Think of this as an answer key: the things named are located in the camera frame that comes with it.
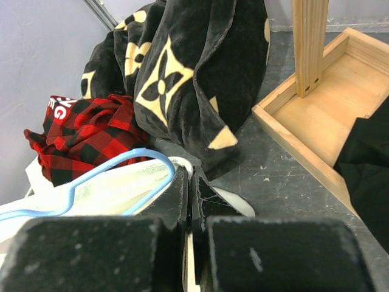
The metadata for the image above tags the red black plaid shirt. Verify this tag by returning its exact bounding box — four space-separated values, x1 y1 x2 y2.
24 94 150 187

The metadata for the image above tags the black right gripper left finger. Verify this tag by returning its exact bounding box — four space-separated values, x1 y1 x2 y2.
1 167 188 291

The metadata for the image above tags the light blue hanger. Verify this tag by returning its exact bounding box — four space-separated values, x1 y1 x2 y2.
1 148 176 222

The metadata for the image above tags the white dress shirt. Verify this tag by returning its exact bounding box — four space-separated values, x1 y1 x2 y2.
1 156 255 255

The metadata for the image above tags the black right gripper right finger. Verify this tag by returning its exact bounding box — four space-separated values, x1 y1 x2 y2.
191 166 376 291

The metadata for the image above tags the black button shirt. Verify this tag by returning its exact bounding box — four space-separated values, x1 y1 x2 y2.
334 99 388 251

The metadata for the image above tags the wooden clothes rack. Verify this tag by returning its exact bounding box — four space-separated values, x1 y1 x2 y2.
252 1 388 208

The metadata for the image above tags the black beige patterned fleece blanket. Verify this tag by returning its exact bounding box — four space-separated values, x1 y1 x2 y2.
81 1 270 181

